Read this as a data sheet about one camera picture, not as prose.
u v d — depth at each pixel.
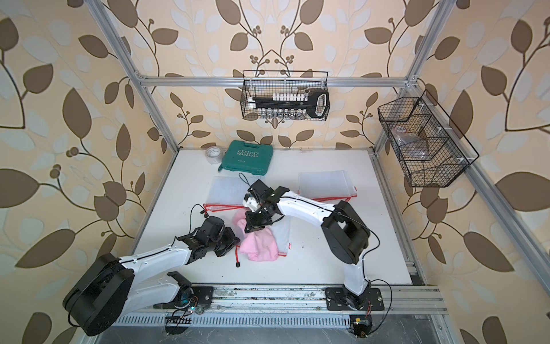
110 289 0.42
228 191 1.04
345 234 0.48
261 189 0.70
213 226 0.70
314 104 0.84
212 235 0.69
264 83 0.91
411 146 0.70
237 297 0.75
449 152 0.67
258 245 0.79
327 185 1.05
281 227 0.91
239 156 1.12
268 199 0.65
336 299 0.72
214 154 1.19
